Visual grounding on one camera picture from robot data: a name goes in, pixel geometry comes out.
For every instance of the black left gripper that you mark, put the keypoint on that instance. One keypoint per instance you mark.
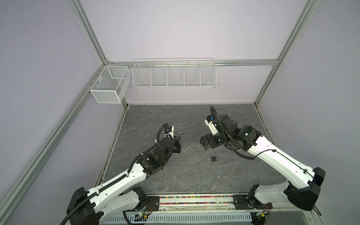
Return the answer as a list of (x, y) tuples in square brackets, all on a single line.
[(176, 144)]

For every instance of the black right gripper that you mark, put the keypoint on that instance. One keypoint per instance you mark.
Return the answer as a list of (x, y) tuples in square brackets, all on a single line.
[(205, 143)]

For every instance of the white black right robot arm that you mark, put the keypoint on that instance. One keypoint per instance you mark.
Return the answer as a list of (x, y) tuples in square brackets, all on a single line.
[(303, 183)]

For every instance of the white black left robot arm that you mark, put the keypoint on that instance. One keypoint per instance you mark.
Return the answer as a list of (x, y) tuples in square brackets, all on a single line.
[(121, 193)]

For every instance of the black padlock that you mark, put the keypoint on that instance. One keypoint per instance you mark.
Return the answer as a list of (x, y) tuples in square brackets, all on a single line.
[(213, 157)]

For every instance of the white mesh square basket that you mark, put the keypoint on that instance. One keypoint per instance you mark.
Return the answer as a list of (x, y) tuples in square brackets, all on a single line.
[(111, 85)]

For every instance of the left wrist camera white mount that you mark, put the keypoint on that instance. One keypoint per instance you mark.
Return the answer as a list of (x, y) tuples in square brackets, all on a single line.
[(168, 131)]

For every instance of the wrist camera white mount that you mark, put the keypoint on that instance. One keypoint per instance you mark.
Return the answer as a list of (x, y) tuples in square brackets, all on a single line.
[(168, 131), (212, 124)]

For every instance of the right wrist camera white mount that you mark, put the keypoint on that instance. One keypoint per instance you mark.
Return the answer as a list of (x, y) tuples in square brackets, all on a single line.
[(212, 124)]

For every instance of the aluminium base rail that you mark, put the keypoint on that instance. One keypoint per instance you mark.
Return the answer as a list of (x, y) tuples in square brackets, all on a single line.
[(197, 201)]

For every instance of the white wire long basket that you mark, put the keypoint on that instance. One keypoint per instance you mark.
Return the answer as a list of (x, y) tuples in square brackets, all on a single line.
[(175, 73)]

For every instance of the white vented cable duct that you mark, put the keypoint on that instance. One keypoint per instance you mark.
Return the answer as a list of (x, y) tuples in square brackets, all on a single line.
[(191, 218)]

